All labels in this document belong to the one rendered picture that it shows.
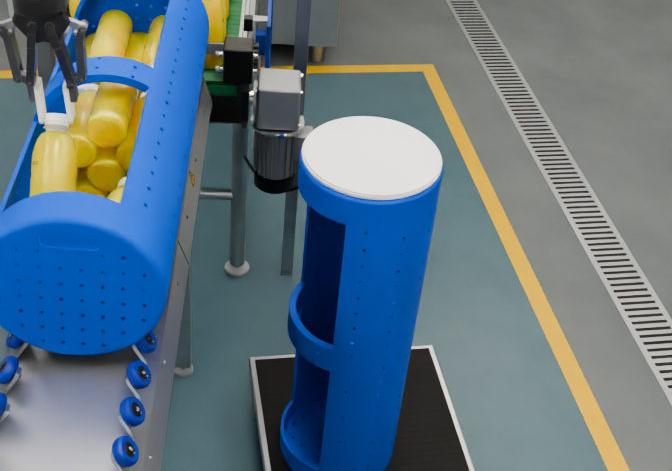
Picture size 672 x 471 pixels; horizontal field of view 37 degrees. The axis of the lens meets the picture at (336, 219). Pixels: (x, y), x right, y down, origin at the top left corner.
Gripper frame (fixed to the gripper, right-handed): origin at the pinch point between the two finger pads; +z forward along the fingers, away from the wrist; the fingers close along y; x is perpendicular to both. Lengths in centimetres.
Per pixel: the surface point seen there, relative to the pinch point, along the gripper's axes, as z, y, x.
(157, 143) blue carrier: 9.4, 15.3, 1.9
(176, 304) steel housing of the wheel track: 41.3, 17.1, -3.7
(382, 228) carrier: 33, 56, 9
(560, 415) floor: 133, 117, 44
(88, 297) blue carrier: 19.0, 6.6, -25.0
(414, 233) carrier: 37, 62, 11
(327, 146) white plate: 26, 45, 25
